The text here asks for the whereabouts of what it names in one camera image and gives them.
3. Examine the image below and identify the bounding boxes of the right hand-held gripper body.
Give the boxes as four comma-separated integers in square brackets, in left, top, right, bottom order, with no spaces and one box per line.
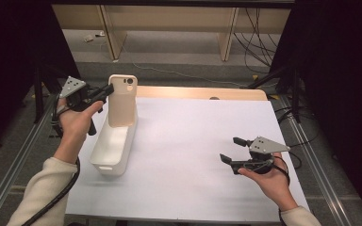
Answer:
[231,136,291,175]

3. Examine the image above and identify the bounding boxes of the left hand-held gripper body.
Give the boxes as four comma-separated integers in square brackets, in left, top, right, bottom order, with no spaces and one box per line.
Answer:
[58,75,98,137]

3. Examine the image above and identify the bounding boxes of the beige phone case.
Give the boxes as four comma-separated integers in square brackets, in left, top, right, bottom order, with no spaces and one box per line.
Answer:
[107,73,139,129]

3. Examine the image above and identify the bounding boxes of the white plastic storage box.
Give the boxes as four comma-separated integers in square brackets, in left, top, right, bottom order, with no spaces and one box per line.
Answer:
[89,103,139,176]

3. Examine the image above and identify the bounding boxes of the person's left hand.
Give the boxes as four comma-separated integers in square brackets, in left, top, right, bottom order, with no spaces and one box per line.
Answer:
[57,97,105,149]

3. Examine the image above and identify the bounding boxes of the person's right hand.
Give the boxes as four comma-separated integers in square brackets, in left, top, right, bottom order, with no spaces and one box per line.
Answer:
[238,153,298,212]

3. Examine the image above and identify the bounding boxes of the black metal stand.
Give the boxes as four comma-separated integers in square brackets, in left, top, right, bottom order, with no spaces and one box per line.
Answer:
[32,60,100,124]
[246,64,304,124]

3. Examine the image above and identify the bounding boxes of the white table mat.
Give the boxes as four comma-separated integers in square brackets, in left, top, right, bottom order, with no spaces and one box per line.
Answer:
[65,96,310,224]

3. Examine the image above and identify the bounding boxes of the black curtain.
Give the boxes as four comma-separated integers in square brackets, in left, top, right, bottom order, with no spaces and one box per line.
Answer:
[0,0,82,154]
[269,0,362,222]

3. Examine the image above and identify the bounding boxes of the beige wooden desk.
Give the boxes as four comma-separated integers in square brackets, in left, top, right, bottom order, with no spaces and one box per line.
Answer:
[51,3,291,62]

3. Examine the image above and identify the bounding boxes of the black floor cable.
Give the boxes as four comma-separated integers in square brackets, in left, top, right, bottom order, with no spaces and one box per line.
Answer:
[274,105,321,170]

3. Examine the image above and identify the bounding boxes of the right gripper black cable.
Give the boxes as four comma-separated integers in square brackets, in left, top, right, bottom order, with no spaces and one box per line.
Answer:
[272,154,291,186]

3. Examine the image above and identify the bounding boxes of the aluminium floor rail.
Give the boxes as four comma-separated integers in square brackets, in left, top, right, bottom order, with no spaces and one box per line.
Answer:
[0,93,60,226]
[277,93,354,226]

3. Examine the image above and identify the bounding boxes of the thin grey floor cable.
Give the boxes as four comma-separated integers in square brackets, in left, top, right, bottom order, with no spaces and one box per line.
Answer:
[119,46,248,89]

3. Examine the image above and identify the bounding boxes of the bundle of black cables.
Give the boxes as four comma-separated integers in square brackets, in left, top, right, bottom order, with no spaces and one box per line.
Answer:
[234,8,279,74]

